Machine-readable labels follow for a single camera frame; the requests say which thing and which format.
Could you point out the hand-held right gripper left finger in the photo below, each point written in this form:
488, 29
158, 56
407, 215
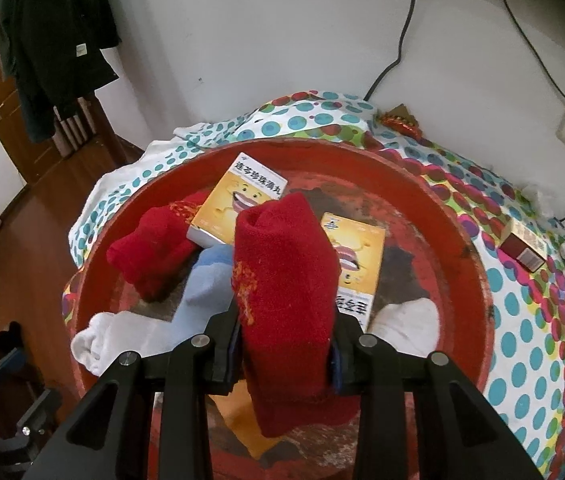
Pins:
235, 355

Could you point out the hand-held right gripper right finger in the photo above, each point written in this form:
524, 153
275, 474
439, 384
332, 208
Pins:
337, 370

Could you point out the light blue sock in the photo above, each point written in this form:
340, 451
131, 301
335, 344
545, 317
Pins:
207, 285

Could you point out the red sock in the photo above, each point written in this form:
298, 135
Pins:
155, 250
287, 285

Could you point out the large white sock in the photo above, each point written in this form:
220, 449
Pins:
127, 340

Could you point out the yellow cartoon face box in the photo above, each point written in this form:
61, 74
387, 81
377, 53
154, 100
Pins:
232, 200
357, 255

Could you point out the red round tray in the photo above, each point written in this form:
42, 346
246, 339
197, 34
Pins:
437, 270

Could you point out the polka dot tablecloth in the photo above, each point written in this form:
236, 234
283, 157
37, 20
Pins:
512, 335

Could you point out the small brown white box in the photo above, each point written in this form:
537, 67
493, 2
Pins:
522, 245

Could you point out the wooden chair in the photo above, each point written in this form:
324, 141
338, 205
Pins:
87, 125

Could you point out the red candy wrapper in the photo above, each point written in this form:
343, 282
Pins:
402, 121

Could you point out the clear plastic wrap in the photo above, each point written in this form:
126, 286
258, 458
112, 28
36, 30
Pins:
540, 199

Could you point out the dark jacket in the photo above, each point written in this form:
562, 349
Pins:
57, 35

